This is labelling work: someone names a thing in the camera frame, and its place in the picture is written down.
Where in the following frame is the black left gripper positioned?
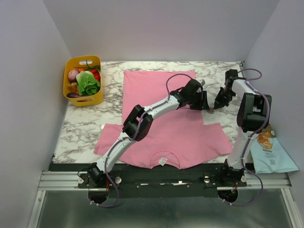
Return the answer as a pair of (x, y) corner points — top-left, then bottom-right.
(187, 91), (209, 111)

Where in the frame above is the pink t-shirt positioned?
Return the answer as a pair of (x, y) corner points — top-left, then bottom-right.
(94, 70), (235, 170)

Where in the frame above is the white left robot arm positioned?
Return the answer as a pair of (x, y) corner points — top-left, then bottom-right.
(87, 78), (207, 188)

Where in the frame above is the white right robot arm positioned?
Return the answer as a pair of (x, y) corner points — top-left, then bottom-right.
(214, 69), (272, 186)

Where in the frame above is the blue snack bag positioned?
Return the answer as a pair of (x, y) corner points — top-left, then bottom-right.
(250, 125), (299, 174)

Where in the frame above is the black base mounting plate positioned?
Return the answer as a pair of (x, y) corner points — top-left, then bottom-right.
(49, 163), (247, 201)

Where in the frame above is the red toy pepper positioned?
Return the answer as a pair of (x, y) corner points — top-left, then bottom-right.
(90, 68), (101, 82)

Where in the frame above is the green toy lettuce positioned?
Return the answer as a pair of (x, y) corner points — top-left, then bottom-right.
(76, 71), (101, 96)

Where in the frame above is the purple toy eggplant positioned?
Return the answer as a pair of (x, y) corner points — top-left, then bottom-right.
(66, 93), (82, 98)

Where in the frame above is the purple toy onion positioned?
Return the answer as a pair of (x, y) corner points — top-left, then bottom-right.
(67, 69), (79, 83)

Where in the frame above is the yellow plastic basket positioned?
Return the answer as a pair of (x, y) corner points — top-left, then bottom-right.
(63, 56), (103, 107)

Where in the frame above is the aluminium frame rail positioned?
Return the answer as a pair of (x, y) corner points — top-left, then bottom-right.
(38, 171), (292, 191)

